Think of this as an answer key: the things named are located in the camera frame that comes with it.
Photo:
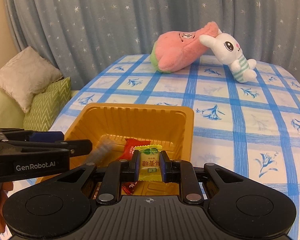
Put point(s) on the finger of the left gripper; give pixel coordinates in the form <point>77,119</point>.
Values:
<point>76,147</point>
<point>47,136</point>

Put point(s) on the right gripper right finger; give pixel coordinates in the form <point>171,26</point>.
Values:
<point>165,166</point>

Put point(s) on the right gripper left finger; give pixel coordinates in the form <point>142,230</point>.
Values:
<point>134,166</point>

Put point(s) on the yellow candy packet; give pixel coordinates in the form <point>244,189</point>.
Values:
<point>149,162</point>

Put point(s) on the grey printed snack packet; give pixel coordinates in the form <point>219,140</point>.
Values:
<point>97,155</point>

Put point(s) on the red square snack packet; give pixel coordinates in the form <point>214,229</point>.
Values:
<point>129,187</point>

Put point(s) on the green zigzag cushion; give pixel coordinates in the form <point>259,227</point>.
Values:
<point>47,105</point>

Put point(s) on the orange plastic bin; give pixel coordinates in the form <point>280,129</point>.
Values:
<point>168,126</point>

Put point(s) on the light green sofa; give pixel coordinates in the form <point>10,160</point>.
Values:
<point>11,115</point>

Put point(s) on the beige cushion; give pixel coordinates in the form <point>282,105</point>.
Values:
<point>26,75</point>

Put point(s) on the blue checked tablecloth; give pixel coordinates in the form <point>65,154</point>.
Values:
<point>251,128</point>

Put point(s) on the pink peach plush toy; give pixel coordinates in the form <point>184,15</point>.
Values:
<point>175,50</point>

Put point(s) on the grey star curtain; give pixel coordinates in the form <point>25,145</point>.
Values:
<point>82,37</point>

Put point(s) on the white bunny plush toy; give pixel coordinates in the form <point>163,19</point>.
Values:
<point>228,51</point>

